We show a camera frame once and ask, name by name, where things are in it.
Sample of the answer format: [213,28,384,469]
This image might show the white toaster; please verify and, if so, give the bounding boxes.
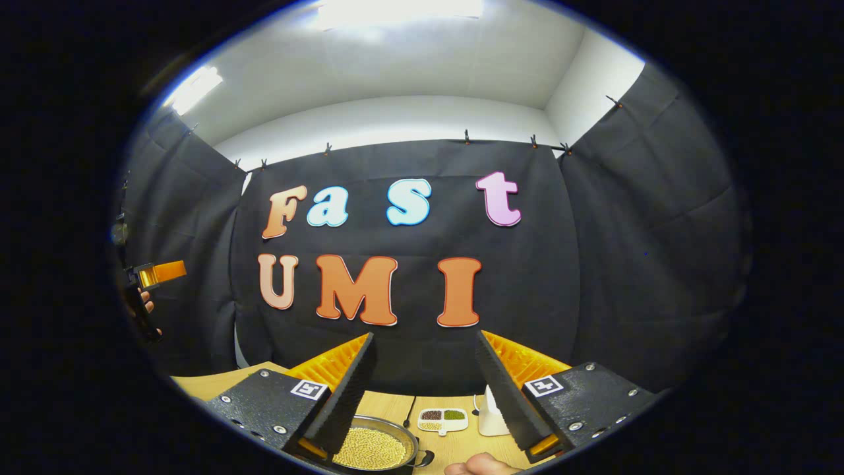
[478,385,512,437]

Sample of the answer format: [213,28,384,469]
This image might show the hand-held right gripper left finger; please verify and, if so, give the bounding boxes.
[204,332,377,466]

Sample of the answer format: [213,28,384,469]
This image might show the black backdrop cloth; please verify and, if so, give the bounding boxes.
[115,63,752,396]

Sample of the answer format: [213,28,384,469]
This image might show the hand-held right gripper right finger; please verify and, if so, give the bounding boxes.
[475,330,660,464]

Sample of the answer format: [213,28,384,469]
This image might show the ceiling light panel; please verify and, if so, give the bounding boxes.
[310,0,485,30]
[164,65,224,117]

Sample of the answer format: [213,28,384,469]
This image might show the white divided dish with beans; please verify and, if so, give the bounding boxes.
[417,408,469,437]

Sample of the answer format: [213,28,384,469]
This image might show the steel pot with black handle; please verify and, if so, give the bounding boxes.
[330,414,436,474]

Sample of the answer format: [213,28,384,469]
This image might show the pile of soybeans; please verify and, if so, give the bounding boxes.
[333,427,407,470]

